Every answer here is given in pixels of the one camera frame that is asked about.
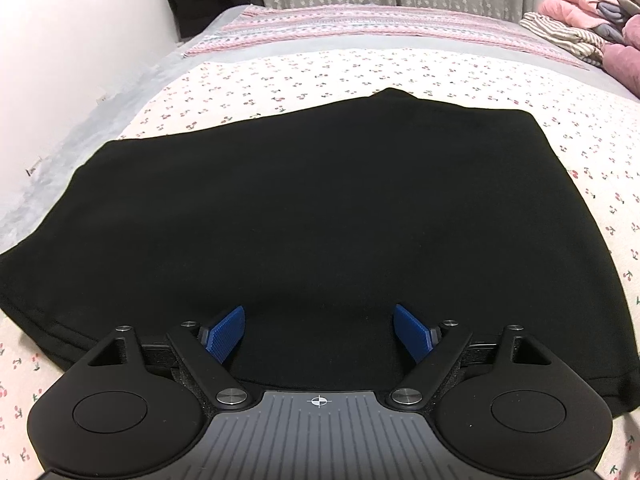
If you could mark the black pants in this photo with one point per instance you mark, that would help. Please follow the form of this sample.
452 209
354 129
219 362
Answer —
320 210

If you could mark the white wall socket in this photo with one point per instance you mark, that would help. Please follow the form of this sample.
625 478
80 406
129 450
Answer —
34 166
101 98

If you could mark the cherry print bed sheet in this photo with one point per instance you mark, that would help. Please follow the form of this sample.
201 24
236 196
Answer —
300 75

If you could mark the mauve quilted blanket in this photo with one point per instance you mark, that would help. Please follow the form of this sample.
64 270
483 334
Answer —
625 67

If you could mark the striped cloth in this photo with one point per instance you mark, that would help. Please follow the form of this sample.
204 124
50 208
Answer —
565 35

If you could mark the grey folded cloth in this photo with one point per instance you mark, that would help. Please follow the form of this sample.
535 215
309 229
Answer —
612 22

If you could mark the pink striped blanket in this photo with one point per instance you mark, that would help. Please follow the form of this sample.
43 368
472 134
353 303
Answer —
375 25

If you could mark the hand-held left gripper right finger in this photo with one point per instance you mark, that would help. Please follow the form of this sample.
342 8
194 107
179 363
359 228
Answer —
413 333

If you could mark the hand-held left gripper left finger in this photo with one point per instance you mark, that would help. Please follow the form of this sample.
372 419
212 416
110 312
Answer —
225 333

